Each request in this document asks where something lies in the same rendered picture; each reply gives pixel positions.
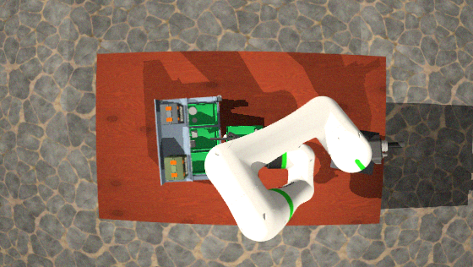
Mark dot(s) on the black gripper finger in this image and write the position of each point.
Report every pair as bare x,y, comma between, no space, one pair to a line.
230,134

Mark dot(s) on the grey metal shelf rack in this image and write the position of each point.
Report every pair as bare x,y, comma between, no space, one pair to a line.
174,139

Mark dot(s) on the olive green tool case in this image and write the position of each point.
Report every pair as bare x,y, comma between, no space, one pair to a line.
176,167

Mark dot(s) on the green bin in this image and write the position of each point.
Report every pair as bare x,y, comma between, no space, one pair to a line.
203,141
242,130
206,114
198,161

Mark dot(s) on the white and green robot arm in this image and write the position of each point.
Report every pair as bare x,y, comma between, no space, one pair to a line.
233,166

